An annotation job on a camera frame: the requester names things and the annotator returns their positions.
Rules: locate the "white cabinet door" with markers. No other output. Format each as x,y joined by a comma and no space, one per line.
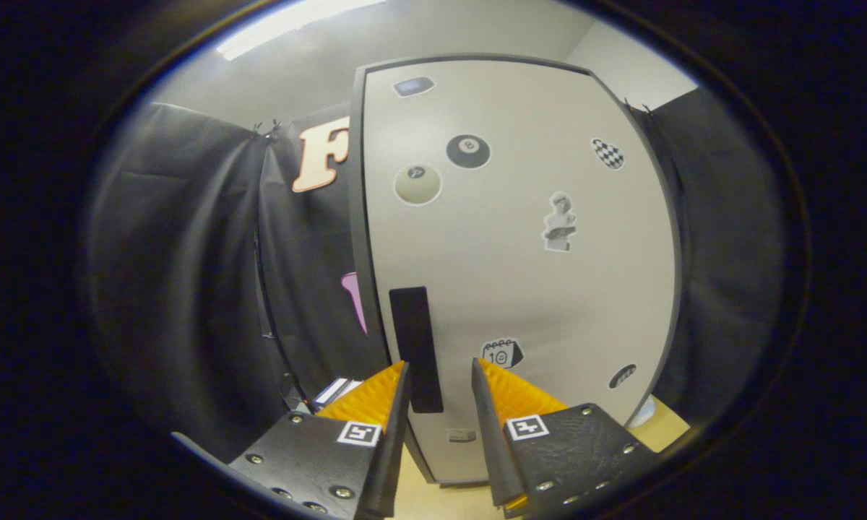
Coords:
520,289

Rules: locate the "dark grey cabinet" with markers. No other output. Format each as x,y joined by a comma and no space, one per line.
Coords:
359,217

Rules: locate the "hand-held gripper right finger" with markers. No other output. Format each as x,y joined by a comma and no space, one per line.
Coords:
488,440

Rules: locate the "blue and white books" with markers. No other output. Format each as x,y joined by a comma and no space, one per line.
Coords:
332,390

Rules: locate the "black backdrop cloth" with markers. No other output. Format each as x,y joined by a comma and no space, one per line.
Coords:
180,274

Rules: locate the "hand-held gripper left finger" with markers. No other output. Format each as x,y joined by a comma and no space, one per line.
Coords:
394,448

